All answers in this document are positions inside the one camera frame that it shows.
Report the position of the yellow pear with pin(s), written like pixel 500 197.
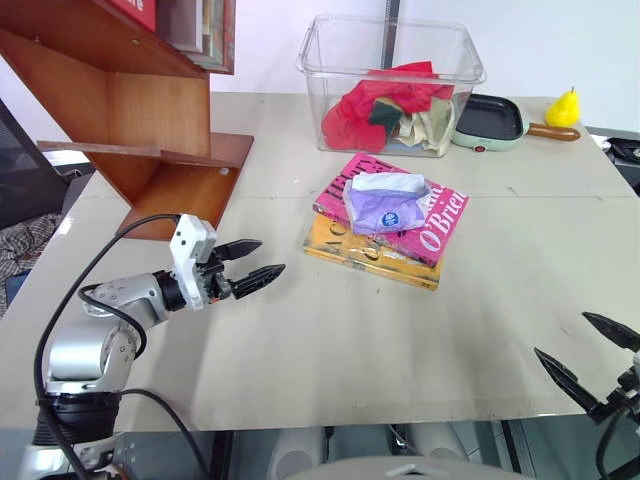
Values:
pixel 562 112

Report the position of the red and beige clothes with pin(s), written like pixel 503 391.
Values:
pixel 350 125

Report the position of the black equipment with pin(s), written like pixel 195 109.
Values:
pixel 627 155

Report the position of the red box with white lettering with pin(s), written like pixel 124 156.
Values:
pixel 137 10

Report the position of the beige cloth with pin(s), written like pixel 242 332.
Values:
pixel 430 125

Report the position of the yellow book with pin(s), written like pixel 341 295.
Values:
pixel 350 255

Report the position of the purple tissue pack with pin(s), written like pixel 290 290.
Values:
pixel 380 210

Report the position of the grey box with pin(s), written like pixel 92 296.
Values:
pixel 180 25

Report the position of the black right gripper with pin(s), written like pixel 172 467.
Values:
pixel 625 400

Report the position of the mint green square pan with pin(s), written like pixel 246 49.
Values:
pixel 487 117

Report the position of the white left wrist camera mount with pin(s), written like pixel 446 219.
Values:
pixel 187 250

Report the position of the pink book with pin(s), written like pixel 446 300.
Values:
pixel 440 225

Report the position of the grey vertical wall rail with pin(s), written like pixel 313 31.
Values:
pixel 391 30

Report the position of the white rounded shape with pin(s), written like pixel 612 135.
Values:
pixel 437 442
pixel 297 452

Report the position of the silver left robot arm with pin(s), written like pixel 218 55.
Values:
pixel 80 355

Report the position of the black chair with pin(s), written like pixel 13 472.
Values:
pixel 25 175

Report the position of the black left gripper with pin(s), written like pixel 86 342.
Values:
pixel 215 280

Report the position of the wooden shelf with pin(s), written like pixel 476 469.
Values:
pixel 150 110

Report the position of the clear plastic storage bin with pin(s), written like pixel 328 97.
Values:
pixel 325 75

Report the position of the plaid cloth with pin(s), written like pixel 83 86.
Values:
pixel 25 245

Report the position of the dark green cloth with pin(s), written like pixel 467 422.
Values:
pixel 386 112

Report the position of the books on shelf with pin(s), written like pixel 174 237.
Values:
pixel 222 40

